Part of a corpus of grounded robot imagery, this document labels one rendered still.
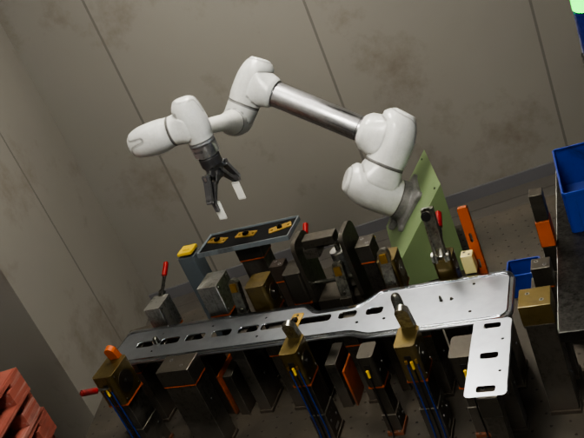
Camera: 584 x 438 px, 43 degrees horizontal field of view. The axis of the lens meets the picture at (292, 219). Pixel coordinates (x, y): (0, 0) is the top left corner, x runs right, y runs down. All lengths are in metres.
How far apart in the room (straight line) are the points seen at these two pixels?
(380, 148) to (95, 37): 2.37
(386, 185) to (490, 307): 0.89
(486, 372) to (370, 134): 1.22
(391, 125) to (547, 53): 2.04
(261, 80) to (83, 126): 2.12
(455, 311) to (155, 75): 2.99
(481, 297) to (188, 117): 1.08
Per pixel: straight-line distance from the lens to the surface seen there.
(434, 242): 2.23
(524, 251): 2.85
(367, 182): 2.80
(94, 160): 4.93
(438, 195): 2.69
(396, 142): 2.79
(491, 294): 2.12
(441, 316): 2.10
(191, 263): 2.74
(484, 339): 1.97
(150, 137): 2.50
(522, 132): 4.80
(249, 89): 2.95
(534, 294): 1.97
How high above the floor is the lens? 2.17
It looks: 23 degrees down
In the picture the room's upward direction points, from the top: 23 degrees counter-clockwise
